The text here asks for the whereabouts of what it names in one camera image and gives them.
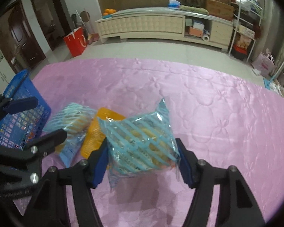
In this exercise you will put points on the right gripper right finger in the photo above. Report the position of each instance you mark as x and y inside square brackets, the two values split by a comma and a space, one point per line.
[237, 205]

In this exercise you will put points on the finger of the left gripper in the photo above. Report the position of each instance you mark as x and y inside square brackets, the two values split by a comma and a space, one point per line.
[40, 147]
[11, 106]

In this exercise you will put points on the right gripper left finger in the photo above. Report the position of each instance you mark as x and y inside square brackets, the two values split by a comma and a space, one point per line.
[48, 205]

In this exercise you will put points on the small blue cake packet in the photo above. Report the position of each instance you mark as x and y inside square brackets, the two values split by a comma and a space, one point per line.
[69, 148]

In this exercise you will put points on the blue plastic basket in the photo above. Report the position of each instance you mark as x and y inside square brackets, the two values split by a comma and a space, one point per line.
[18, 129]

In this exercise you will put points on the orange snack packet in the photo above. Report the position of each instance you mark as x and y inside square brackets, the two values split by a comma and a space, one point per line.
[94, 136]

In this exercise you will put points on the light blue striped bag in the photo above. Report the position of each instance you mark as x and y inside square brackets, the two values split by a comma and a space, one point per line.
[140, 144]
[73, 118]

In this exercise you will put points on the pink quilted tablecloth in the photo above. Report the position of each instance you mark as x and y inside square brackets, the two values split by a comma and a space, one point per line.
[222, 118]

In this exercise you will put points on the red paper bag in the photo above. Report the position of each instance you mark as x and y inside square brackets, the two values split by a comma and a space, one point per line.
[76, 42]

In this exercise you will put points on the plate of oranges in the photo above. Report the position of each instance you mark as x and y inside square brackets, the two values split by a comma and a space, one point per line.
[108, 13]

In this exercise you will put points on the pink shopping bag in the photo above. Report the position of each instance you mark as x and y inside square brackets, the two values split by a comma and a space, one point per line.
[264, 63]

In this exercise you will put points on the cream television cabinet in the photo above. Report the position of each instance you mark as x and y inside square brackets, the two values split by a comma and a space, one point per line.
[167, 24]

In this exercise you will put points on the white metal shelf rack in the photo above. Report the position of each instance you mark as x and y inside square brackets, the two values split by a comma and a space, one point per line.
[247, 19]

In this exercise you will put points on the blue tissue pack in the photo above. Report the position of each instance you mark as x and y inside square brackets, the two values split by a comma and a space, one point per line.
[174, 4]

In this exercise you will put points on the green folded cloth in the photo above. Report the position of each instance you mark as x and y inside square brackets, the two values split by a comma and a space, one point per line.
[194, 9]

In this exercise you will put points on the cardboard box on cabinet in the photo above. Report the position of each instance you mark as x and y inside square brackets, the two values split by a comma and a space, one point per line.
[219, 9]

